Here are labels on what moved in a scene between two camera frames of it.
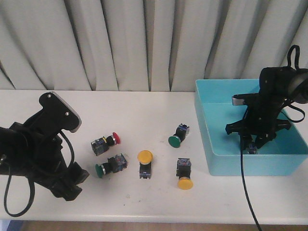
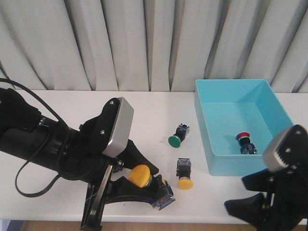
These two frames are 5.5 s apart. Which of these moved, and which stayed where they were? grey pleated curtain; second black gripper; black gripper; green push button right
Moved: black gripper; second black gripper
Stayed: green push button right; grey pleated curtain
